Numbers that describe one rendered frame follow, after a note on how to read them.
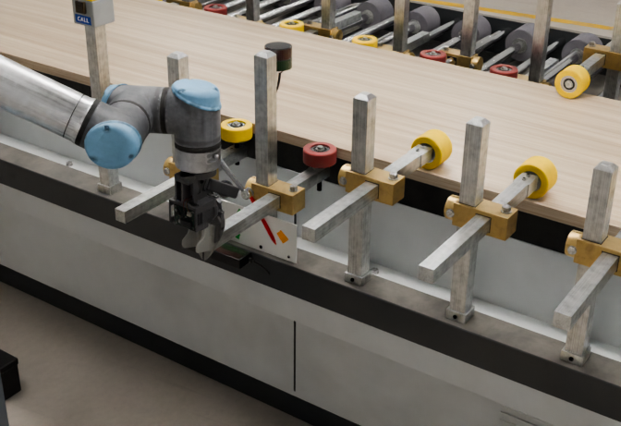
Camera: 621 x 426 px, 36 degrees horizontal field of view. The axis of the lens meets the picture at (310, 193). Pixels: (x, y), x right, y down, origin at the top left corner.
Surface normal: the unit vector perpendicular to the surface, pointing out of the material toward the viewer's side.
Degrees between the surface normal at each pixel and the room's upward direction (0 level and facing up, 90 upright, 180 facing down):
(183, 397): 0
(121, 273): 90
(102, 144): 92
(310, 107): 0
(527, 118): 0
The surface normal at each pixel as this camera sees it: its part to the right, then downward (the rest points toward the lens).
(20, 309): 0.01, -0.89
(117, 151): 0.00, 0.48
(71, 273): -0.56, 0.37
